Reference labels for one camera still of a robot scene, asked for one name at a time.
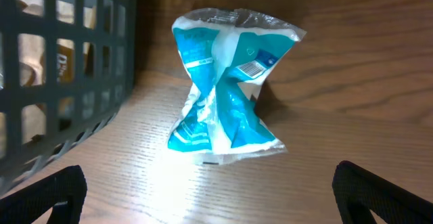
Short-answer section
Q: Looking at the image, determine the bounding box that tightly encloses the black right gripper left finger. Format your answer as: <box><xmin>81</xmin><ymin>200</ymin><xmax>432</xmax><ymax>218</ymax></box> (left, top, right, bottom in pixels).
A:
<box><xmin>1</xmin><ymin>165</ymin><xmax>87</xmax><ymax>224</ymax></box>

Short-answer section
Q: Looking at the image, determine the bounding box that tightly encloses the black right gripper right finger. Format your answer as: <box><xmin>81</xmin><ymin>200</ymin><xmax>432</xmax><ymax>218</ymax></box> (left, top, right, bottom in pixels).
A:
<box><xmin>332</xmin><ymin>160</ymin><xmax>432</xmax><ymax>224</ymax></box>

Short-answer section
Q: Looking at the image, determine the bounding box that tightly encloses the brown photo snack bag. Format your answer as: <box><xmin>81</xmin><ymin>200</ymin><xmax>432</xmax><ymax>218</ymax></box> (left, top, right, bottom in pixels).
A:
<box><xmin>16</xmin><ymin>0</ymin><xmax>97</xmax><ymax>143</ymax></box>

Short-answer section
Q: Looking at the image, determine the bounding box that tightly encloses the teal white pouch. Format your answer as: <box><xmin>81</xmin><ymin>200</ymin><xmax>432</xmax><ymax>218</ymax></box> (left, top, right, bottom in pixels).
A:
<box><xmin>166</xmin><ymin>8</ymin><xmax>305</xmax><ymax>165</ymax></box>

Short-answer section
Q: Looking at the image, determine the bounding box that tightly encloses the grey plastic slotted basket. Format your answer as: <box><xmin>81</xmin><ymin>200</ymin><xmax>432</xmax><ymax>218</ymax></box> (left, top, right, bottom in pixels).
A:
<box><xmin>1</xmin><ymin>0</ymin><xmax>137</xmax><ymax>194</ymax></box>

